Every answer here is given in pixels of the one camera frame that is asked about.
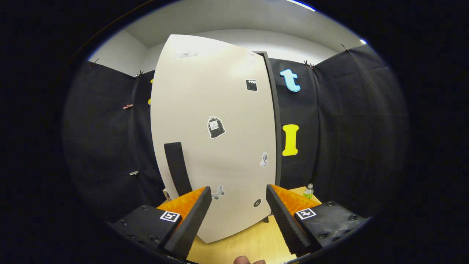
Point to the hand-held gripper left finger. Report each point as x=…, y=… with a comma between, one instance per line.
x=192, y=220

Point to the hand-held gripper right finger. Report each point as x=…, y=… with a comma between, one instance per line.
x=284, y=220

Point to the dark framed shoe cabinet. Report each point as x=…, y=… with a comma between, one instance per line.
x=277, y=121

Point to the green drink bottle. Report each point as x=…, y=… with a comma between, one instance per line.
x=309, y=192

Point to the black backdrop cloth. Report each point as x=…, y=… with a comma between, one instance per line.
x=348, y=128

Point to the long ceiling light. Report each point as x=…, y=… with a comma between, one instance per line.
x=301, y=4

